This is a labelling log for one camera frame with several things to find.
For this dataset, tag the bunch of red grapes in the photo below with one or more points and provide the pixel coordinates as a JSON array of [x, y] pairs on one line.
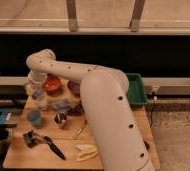
[[77, 110]]

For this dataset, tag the black handled knife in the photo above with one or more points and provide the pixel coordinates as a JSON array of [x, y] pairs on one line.
[[54, 148]]

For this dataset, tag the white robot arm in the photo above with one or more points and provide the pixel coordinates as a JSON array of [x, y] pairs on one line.
[[103, 95]]

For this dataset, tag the small metal cup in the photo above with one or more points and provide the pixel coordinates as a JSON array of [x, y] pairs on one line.
[[61, 120]]

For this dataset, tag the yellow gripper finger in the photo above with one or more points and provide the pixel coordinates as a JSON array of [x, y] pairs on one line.
[[29, 90]]

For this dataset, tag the blue plastic cup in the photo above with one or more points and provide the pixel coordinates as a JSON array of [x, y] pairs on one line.
[[34, 117]]

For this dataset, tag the white paper cup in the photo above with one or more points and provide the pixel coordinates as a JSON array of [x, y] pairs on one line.
[[41, 102]]

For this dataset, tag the green plastic tray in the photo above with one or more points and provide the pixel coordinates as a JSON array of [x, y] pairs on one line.
[[136, 94]]

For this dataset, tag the orange bowl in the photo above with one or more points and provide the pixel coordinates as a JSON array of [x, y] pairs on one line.
[[52, 84]]

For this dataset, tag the yellow banana peel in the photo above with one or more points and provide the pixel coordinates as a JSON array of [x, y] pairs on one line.
[[86, 151]]

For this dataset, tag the purple bowl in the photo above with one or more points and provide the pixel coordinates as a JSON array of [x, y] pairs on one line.
[[74, 87]]

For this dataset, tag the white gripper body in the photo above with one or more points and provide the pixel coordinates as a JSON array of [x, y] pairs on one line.
[[36, 79]]

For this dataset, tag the blue sponge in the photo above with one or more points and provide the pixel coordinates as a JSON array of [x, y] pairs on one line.
[[39, 92]]

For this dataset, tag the black metal clip tool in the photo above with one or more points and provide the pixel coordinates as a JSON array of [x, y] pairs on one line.
[[32, 139]]

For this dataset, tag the metal fork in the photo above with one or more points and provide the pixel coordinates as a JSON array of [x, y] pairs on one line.
[[80, 130]]

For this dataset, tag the crumpled blue cloth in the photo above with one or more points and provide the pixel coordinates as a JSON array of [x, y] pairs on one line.
[[61, 105]]

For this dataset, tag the wooden table board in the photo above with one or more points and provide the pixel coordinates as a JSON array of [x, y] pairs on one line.
[[20, 157]]

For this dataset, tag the black smartphone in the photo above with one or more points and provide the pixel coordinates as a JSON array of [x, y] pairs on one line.
[[147, 145]]

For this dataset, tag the blue box on left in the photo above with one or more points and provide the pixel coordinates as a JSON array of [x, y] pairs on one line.
[[9, 117]]

